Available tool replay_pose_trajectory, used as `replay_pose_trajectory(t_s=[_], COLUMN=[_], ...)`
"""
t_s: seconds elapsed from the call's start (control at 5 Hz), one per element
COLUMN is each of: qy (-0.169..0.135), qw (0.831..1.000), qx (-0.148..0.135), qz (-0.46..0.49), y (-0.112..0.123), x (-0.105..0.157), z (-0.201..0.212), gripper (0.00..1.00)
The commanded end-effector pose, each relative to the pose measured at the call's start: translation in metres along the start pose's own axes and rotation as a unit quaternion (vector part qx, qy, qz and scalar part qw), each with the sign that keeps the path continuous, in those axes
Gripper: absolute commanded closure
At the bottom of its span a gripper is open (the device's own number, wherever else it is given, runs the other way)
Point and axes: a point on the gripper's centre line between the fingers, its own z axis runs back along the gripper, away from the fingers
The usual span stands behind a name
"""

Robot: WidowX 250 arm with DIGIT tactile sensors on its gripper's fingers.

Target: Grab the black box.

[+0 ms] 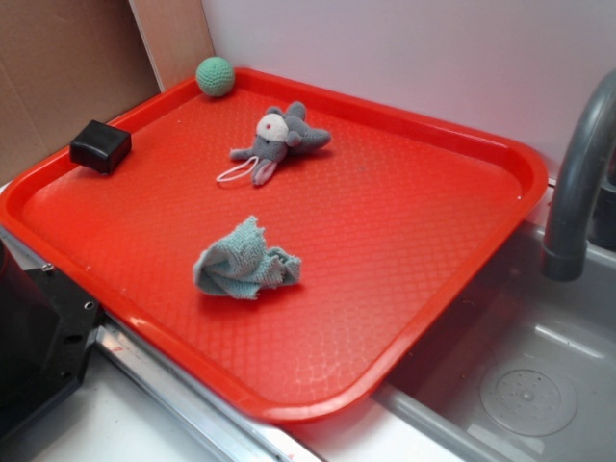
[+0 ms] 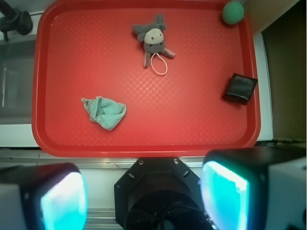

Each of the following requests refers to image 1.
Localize small black box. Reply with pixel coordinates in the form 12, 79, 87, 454
69, 120, 132, 174

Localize grey plush toy animal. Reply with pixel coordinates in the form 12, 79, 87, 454
216, 101, 332, 187

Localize red plastic tray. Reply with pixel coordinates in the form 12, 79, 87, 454
1, 69, 548, 423

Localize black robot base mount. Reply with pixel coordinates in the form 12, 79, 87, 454
1, 245, 102, 442

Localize brown cardboard panel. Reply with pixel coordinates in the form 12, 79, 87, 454
1, 1, 214, 183

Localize grey plastic sink basin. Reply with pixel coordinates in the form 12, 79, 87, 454
374, 197, 615, 461

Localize crumpled light blue cloth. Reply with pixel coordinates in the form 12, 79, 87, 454
192, 216, 302, 300

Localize grey sink faucet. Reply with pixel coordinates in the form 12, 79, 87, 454
540, 71, 615, 281

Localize green crocheted ball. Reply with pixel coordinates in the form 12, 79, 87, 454
195, 57, 235, 97

